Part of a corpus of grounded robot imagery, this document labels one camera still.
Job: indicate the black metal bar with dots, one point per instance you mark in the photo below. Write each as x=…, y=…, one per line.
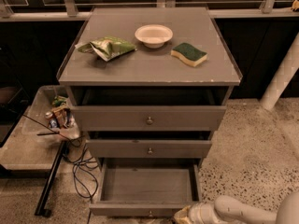
x=41, y=211

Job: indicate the white diagonal post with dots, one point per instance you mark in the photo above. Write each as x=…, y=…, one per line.
x=282, y=77

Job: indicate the grey wooden drawer cabinet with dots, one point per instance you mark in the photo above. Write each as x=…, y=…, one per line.
x=151, y=76

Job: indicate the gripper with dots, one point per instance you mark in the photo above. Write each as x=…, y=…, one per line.
x=196, y=214

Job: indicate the green chip bag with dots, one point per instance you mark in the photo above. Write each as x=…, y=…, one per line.
x=107, y=47

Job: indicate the grey middle drawer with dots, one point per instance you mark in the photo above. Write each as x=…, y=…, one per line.
x=148, y=148

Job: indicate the grey top drawer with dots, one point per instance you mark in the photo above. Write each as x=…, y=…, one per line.
x=149, y=118

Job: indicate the green yellow sponge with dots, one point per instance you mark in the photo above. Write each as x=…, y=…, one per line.
x=189, y=54

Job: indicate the grey bottom drawer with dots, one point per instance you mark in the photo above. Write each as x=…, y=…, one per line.
x=146, y=187

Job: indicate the grey drawer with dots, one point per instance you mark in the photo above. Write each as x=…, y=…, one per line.
x=146, y=187
x=148, y=148
x=149, y=118

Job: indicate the snack packages in bin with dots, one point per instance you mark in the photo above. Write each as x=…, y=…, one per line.
x=60, y=115

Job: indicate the white bowl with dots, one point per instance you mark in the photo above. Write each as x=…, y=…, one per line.
x=153, y=36

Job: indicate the clear plastic bin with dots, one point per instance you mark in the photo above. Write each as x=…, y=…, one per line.
x=37, y=126

